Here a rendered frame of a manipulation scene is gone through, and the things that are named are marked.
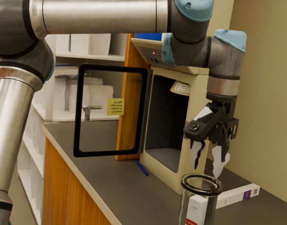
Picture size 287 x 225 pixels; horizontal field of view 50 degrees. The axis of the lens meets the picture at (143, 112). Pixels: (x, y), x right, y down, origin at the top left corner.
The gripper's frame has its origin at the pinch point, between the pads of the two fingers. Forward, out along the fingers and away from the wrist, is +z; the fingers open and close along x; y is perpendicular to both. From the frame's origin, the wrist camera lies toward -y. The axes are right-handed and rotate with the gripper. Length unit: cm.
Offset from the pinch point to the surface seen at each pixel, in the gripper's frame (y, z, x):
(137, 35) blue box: 24, -31, 53
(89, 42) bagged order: 66, -21, 144
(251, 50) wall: 72, -29, 27
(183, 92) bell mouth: 31.0, -11.2, 32.0
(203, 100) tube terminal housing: 30.2, -10.4, 22.0
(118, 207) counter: -1.0, 26.2, 29.7
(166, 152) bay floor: 40, 20, 44
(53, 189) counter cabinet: 18, 61, 105
